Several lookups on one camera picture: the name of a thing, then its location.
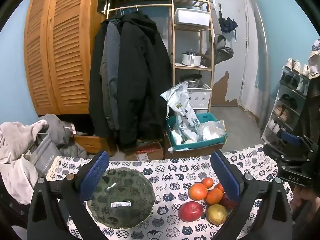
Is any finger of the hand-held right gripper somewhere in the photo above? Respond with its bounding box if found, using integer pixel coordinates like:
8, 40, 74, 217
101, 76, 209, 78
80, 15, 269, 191
263, 144, 302, 164
277, 131, 304, 147

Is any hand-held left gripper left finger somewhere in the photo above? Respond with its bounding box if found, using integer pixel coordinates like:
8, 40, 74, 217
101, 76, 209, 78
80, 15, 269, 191
26, 151, 110, 240

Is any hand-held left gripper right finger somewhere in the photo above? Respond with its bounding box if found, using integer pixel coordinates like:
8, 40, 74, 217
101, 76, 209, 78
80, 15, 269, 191
211, 150, 295, 240

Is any dark red apple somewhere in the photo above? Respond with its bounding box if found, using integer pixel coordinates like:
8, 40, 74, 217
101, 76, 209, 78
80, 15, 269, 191
220, 192, 237, 210

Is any green glass plate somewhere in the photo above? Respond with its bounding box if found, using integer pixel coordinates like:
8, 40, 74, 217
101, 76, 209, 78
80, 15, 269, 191
87, 167, 156, 229

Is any large reddish orange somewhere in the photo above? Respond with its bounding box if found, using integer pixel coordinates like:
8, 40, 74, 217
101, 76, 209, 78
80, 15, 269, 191
188, 183, 208, 201

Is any yellow pear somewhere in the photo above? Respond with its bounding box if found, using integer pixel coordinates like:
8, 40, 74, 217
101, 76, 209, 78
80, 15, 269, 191
205, 204, 227, 225

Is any person's right hand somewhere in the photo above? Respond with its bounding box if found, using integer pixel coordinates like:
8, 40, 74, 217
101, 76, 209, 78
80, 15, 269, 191
291, 186, 320, 215

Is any shoe rack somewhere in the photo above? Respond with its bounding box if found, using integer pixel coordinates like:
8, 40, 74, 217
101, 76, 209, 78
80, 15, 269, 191
260, 65, 311, 147

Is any group of shoes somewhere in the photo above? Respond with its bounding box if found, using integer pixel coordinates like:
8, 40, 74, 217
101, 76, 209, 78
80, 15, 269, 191
267, 58, 310, 135

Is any wooden drawer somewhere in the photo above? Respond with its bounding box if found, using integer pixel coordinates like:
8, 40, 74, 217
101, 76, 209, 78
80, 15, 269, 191
74, 134, 113, 157

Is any black leather jacket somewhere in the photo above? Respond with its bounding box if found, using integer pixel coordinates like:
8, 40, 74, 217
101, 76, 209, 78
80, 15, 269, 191
291, 78, 320, 143

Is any plain cardboard box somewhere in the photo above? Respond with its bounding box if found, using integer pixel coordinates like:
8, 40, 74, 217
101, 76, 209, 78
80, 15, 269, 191
169, 141, 226, 159

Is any clear plastic bag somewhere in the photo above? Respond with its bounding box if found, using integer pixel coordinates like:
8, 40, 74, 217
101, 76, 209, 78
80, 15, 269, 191
197, 120, 226, 142

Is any grey fabric bag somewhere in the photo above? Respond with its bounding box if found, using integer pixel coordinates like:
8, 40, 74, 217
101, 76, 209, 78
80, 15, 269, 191
29, 132, 63, 176

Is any cardboard box on floor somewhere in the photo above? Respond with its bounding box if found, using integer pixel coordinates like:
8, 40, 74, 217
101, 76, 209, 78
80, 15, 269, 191
124, 140, 165, 162

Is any cat print tablecloth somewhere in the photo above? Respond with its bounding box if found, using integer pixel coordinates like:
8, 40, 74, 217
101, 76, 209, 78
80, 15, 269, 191
46, 144, 295, 240

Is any grey padded jacket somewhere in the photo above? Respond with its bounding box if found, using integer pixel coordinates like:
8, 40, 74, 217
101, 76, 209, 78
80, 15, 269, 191
46, 113, 88, 159

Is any teal plastic crate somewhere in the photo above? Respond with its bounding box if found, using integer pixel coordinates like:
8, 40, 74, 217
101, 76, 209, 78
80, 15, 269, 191
166, 112, 229, 152

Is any dark coat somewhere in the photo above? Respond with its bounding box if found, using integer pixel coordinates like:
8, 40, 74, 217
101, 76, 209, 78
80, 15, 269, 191
89, 22, 110, 138

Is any white patterned plastic bag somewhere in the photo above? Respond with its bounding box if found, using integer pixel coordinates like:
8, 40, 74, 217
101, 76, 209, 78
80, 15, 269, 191
160, 81, 201, 143

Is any beige fleece blanket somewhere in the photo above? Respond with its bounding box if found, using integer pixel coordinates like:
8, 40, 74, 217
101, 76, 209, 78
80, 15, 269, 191
0, 119, 48, 205

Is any white patterned drawer box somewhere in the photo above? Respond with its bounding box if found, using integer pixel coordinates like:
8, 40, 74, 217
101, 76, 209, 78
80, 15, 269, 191
187, 83, 212, 110

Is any white door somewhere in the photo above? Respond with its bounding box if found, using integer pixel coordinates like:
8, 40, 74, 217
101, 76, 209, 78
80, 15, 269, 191
212, 0, 251, 108

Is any steel pot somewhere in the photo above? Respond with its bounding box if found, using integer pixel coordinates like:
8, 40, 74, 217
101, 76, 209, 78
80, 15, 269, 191
184, 74, 203, 89

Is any black coat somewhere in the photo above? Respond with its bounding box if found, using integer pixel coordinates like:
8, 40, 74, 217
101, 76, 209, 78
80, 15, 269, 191
117, 12, 173, 150

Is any dark hanging bag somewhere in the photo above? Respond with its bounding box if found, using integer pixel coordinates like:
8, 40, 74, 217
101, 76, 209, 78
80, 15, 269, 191
213, 34, 235, 65

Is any wooden shelf rack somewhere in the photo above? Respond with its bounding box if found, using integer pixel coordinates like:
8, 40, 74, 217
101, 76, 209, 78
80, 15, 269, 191
171, 0, 216, 111

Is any white pot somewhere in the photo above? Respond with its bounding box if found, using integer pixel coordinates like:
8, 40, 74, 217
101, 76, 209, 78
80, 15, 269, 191
181, 50, 202, 67

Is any wooden louvered wardrobe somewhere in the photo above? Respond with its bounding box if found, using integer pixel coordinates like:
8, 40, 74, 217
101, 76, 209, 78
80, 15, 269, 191
24, 0, 108, 115

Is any navy umbrella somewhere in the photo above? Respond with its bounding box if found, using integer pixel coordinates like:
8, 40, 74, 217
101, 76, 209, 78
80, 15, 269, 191
218, 3, 238, 43

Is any white storage box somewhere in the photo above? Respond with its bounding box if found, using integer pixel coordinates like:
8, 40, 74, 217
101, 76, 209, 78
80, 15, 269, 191
174, 7, 210, 28

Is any silver duct pipe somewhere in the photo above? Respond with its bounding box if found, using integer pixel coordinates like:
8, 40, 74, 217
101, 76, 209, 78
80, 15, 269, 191
249, 0, 272, 132

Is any wooden clothes rail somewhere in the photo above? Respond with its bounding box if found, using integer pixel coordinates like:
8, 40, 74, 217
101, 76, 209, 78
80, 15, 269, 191
106, 0, 173, 19

